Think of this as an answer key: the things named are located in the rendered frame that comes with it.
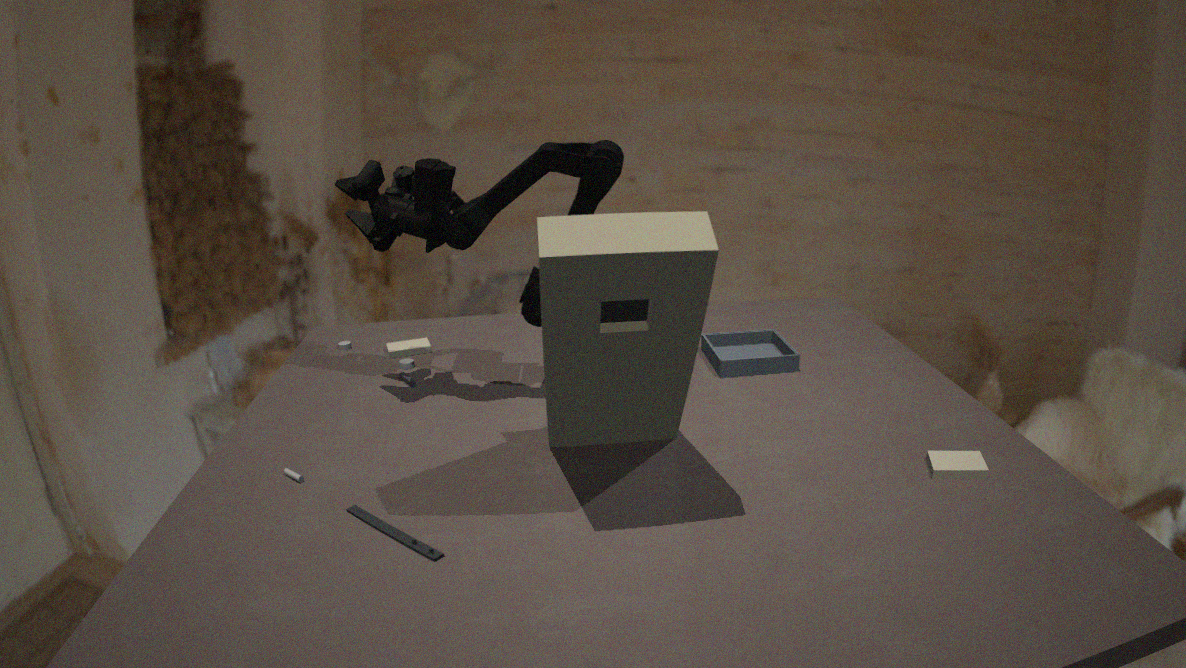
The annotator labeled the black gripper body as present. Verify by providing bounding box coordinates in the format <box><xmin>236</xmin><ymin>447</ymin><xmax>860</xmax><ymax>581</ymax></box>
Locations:
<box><xmin>352</xmin><ymin>160</ymin><xmax>413</xmax><ymax>252</ymax></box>

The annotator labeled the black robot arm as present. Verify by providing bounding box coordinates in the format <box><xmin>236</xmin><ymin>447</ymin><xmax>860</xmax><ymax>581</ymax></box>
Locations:
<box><xmin>385</xmin><ymin>140</ymin><xmax>624</xmax><ymax>327</ymax></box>

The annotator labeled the dark grey service panel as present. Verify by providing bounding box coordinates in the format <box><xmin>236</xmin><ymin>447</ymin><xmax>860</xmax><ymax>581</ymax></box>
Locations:
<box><xmin>537</xmin><ymin>211</ymin><xmax>719</xmax><ymax>448</ymax></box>

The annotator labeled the beige flat block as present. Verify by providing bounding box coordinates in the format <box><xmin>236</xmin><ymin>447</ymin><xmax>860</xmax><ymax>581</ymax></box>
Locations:
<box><xmin>926</xmin><ymin>450</ymin><xmax>989</xmax><ymax>481</ymax></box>
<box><xmin>385</xmin><ymin>338</ymin><xmax>431</xmax><ymax>360</ymax></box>

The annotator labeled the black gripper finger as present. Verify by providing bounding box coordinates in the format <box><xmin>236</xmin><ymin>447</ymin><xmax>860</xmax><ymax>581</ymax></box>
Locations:
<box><xmin>334</xmin><ymin>176</ymin><xmax>357</xmax><ymax>201</ymax></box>
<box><xmin>345</xmin><ymin>210</ymin><xmax>375</xmax><ymax>244</ymax></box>

